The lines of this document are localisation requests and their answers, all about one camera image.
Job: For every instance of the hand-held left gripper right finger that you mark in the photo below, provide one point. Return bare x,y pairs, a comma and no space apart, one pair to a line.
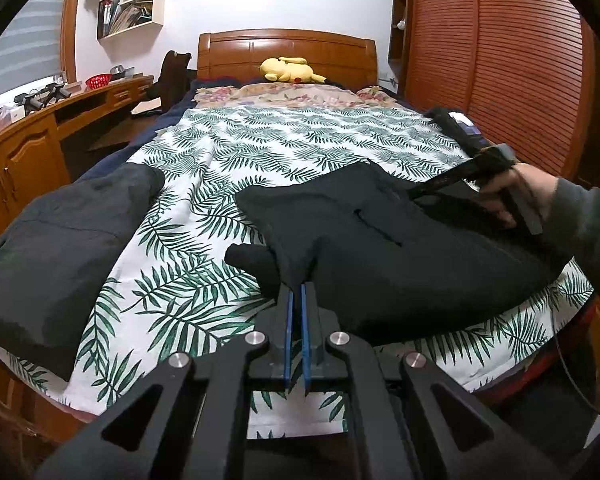
305,320

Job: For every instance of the small white figurine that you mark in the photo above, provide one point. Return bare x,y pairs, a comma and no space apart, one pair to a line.
401,24

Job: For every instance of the floral quilt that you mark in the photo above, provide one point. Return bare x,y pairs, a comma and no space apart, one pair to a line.
290,94

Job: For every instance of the black gadget on stand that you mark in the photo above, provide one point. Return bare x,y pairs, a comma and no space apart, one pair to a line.
42,96

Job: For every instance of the wooden desk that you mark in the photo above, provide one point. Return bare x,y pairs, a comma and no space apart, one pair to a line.
30,160

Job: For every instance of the person's right hand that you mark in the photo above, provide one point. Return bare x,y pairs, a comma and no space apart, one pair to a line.
527,190

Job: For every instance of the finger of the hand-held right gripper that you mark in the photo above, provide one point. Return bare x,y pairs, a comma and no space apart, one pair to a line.
445,182

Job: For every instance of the red mattress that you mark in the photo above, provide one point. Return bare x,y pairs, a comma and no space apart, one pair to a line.
545,360

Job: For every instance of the grey window blind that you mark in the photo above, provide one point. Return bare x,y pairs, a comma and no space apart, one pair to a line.
25,45

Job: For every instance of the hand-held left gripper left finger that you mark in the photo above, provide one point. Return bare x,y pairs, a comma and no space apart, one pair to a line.
289,320

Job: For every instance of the leaf print blanket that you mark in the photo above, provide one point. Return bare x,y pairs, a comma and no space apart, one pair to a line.
205,200

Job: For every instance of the black shirt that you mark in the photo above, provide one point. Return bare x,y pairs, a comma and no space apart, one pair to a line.
405,270

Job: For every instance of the black chair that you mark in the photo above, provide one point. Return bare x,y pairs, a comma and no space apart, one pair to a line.
172,80

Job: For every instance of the yellow plush toy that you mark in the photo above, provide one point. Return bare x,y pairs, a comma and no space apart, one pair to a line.
285,70

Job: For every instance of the wooden louvred wardrobe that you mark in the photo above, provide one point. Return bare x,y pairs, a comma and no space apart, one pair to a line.
500,60

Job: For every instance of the wooden headboard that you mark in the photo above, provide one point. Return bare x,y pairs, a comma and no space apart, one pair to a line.
290,42

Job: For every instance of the folded dark grey clothes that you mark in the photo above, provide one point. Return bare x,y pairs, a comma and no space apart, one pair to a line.
55,260

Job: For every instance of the grey desk item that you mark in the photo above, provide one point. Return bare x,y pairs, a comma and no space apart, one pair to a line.
121,72

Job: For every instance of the person's right forearm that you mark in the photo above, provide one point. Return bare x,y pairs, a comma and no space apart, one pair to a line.
587,230

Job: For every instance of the white boxes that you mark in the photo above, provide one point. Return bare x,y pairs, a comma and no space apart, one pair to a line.
2,120

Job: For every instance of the red basket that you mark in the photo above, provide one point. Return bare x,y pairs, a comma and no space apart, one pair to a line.
98,81

